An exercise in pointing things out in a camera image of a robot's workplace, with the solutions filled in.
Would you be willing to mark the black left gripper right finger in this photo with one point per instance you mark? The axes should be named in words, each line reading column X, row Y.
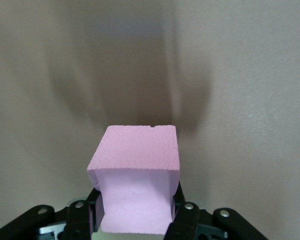
column 187, row 220

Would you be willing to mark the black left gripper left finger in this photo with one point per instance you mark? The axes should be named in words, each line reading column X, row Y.
column 77, row 220

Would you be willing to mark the pink foam cube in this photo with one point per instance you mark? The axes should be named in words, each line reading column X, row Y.
column 140, row 155

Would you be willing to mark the table cover sheet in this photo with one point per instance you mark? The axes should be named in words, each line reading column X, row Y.
column 240, row 75

